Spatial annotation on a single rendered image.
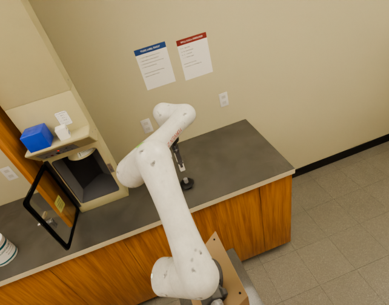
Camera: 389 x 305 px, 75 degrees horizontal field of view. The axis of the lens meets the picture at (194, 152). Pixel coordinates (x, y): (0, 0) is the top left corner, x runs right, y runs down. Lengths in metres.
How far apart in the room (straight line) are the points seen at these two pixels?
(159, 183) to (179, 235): 0.17
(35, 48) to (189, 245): 1.05
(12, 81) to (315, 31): 1.97
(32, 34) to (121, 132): 0.91
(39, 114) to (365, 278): 2.37
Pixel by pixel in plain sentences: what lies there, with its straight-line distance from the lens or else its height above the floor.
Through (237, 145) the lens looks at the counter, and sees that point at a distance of 1.90.
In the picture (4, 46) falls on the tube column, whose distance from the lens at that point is 1.41.
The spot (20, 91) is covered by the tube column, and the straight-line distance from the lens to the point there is 1.46.
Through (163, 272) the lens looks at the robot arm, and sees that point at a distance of 0.95.
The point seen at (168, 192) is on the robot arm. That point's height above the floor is 1.54.
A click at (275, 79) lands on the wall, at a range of 2.21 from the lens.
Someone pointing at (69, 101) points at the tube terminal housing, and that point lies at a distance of 1.44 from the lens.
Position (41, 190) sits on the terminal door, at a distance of 1.53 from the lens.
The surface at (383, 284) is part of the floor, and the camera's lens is 2.43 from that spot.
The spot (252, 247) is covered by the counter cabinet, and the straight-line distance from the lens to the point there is 2.17.
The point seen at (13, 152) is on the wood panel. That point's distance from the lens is 1.54.
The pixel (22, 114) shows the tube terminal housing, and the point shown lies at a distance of 1.51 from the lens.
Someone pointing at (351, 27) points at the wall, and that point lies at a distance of 2.50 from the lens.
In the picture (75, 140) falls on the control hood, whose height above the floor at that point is 1.50.
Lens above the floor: 2.09
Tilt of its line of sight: 37 degrees down
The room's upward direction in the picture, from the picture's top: 16 degrees counter-clockwise
